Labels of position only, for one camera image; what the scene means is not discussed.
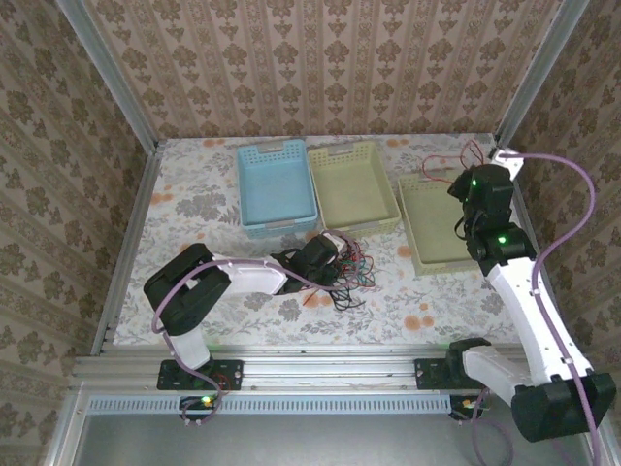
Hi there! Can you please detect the grey metal sheet panel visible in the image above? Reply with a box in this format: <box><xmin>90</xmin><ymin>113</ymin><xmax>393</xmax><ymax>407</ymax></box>
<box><xmin>46</xmin><ymin>390</ymin><xmax>607</xmax><ymax>466</ymax></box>

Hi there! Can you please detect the aluminium front rail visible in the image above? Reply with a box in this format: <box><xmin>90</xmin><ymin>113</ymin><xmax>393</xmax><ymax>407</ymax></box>
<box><xmin>71</xmin><ymin>345</ymin><xmax>601</xmax><ymax>392</ymax></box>

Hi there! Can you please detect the thin red cable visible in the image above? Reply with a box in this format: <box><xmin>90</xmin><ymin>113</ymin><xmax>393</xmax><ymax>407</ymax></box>
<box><xmin>301</xmin><ymin>251</ymin><xmax>377</xmax><ymax>308</ymax></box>
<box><xmin>420</xmin><ymin>139</ymin><xmax>492</xmax><ymax>188</ymax></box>

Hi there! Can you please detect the blue plastic basket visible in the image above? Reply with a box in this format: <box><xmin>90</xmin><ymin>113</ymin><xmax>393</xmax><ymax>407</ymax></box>
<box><xmin>236</xmin><ymin>139</ymin><xmax>321</xmax><ymax>240</ymax></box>

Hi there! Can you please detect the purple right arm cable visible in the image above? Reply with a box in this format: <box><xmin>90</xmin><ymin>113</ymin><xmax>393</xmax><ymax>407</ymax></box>
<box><xmin>457</xmin><ymin>150</ymin><xmax>604</xmax><ymax>466</ymax></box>

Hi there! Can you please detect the white slotted cable duct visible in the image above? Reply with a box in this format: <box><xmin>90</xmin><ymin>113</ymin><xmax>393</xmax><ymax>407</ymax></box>
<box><xmin>88</xmin><ymin>393</ymin><xmax>455</xmax><ymax>415</ymax></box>

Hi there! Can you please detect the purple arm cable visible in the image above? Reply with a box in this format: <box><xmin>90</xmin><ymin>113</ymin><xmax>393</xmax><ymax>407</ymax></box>
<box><xmin>151</xmin><ymin>230</ymin><xmax>363</xmax><ymax>429</ymax></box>
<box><xmin>457</xmin><ymin>150</ymin><xmax>604</xmax><ymax>466</ymax></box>

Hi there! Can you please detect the pale yellow plastic basket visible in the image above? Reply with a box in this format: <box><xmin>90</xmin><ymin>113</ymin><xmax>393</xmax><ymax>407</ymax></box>
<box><xmin>397</xmin><ymin>171</ymin><xmax>487</xmax><ymax>279</ymax></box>
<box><xmin>307</xmin><ymin>142</ymin><xmax>403</xmax><ymax>232</ymax></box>

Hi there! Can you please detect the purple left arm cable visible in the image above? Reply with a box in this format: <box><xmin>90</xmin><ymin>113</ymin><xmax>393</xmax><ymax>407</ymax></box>
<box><xmin>151</xmin><ymin>230</ymin><xmax>363</xmax><ymax>429</ymax></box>

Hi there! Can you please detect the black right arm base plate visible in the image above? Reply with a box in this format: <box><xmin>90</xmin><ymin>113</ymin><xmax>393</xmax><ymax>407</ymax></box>
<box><xmin>413</xmin><ymin>357</ymin><xmax>491</xmax><ymax>391</ymax></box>

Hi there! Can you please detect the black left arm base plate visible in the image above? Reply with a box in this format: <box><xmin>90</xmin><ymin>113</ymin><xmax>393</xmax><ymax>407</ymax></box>
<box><xmin>156</xmin><ymin>357</ymin><xmax>245</xmax><ymax>391</ymax></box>

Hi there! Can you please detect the small black control board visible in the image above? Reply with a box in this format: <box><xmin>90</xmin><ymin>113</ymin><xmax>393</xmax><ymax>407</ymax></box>
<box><xmin>179</xmin><ymin>393</ymin><xmax>219</xmax><ymax>421</ymax></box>
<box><xmin>448</xmin><ymin>393</ymin><xmax>491</xmax><ymax>421</ymax></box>

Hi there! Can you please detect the floral table cover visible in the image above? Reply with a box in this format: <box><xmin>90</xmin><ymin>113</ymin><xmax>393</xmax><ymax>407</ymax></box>
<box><xmin>117</xmin><ymin>133</ymin><xmax>535</xmax><ymax>348</ymax></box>

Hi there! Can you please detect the aluminium frame post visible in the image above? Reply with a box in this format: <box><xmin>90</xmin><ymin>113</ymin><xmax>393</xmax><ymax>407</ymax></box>
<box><xmin>493</xmin><ymin>0</ymin><xmax>594</xmax><ymax>150</ymax></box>
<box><xmin>53</xmin><ymin>0</ymin><xmax>161</xmax><ymax>151</ymax></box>

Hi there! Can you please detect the thin black cable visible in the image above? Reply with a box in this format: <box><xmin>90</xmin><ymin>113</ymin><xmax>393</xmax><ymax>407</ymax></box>
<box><xmin>332</xmin><ymin>237</ymin><xmax>377</xmax><ymax>313</ymax></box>

